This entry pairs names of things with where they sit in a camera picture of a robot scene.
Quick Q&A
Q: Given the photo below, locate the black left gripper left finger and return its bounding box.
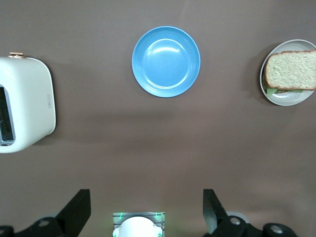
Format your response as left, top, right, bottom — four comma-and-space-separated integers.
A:
0, 189, 91, 237

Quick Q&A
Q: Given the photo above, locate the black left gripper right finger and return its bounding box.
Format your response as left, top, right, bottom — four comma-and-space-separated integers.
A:
202, 189, 302, 237

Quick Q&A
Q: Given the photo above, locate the green lettuce leaf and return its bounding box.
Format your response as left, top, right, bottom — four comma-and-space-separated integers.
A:
264, 85, 311, 97

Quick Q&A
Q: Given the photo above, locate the brown bread slice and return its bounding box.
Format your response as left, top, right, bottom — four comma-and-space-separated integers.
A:
265, 50, 316, 91
263, 71, 316, 94

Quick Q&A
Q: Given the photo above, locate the beige plate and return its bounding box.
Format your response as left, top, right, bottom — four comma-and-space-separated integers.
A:
259, 39, 316, 107

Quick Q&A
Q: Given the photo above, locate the blue plate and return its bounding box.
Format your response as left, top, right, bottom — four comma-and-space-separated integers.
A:
131, 26, 201, 98

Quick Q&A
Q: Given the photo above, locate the brown table cover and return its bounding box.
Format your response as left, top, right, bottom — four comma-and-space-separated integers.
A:
0, 0, 316, 237

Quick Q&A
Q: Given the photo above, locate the white toaster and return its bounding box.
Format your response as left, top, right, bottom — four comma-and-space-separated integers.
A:
0, 51, 57, 154

